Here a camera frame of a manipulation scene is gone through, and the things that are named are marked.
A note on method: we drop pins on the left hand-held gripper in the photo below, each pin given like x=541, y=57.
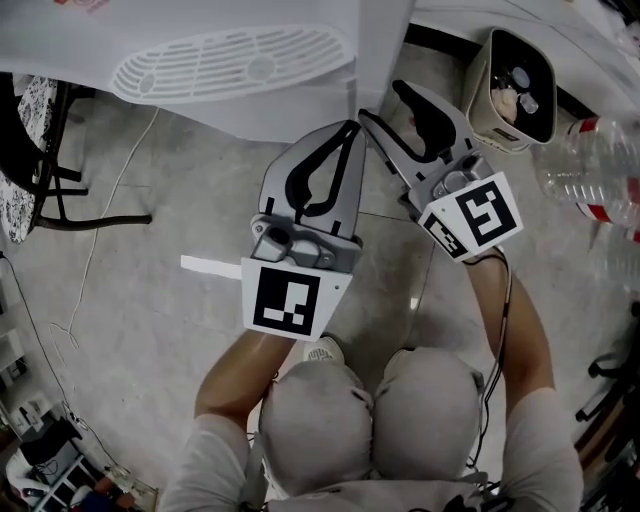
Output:
x=285, y=300

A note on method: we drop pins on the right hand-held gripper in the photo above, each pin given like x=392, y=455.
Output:
x=485, y=210

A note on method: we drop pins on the white water dispenser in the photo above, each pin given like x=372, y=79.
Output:
x=310, y=15

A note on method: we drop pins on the person's left forearm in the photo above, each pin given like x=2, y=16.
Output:
x=235, y=375

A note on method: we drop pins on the person's right forearm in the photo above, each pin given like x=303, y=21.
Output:
x=520, y=340

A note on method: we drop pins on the clear empty water jug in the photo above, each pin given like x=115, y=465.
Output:
x=595, y=170
x=620, y=260

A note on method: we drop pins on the white trash bin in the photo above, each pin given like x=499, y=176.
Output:
x=480, y=100

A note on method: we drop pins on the white flat strip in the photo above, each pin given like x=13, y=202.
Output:
x=210, y=266

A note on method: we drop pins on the person's left white shoe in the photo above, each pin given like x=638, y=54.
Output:
x=325, y=352

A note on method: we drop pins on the dark wicker chair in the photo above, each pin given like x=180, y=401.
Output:
x=100, y=220

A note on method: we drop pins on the person's light trousers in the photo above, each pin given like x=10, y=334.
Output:
x=320, y=430

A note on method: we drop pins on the floral seat cushion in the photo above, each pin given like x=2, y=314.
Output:
x=35, y=110

